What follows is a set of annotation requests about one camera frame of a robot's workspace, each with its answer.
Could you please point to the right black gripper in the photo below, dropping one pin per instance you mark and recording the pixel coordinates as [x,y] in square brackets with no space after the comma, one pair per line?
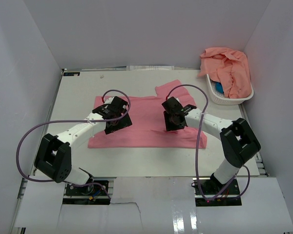
[169,126]

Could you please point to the salmon orange t shirt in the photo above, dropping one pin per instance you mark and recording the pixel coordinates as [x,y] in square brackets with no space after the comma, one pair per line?
[228,67]

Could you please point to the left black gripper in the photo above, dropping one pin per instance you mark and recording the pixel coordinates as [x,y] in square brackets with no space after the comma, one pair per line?
[125,122]

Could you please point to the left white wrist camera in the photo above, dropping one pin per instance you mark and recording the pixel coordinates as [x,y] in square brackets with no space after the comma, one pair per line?
[117,105]

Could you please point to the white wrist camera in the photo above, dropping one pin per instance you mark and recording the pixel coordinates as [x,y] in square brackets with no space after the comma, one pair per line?
[177,99]
[117,105]

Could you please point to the black label sticker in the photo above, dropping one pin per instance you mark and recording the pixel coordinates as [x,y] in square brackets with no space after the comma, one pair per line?
[71,74]

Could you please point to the white plastic basket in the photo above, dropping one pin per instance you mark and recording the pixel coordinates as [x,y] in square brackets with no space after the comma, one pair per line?
[220,99]

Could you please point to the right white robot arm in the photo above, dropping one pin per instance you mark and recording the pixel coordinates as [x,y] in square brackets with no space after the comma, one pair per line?
[238,140]

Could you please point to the pink t shirt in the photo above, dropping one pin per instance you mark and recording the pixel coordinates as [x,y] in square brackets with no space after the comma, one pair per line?
[148,128]

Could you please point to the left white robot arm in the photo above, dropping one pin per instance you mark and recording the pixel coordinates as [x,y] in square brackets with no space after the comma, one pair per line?
[54,156]

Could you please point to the blue cloth in basket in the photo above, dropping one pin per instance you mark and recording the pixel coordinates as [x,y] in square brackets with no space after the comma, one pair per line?
[219,88]

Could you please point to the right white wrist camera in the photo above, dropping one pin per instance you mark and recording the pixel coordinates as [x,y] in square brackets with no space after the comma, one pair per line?
[177,99]

